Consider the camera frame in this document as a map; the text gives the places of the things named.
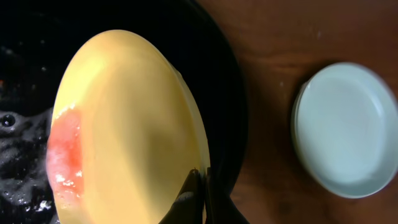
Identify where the yellow plate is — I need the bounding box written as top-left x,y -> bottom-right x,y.
46,30 -> 210,223

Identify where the black round tray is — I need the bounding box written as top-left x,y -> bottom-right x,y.
1,1 -> 247,223

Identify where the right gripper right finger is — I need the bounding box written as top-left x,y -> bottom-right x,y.
205,167 -> 249,224

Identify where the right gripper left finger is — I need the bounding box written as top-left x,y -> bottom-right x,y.
159,169 -> 205,224

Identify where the mint green plate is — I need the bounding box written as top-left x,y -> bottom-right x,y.
290,81 -> 311,175
297,62 -> 397,198

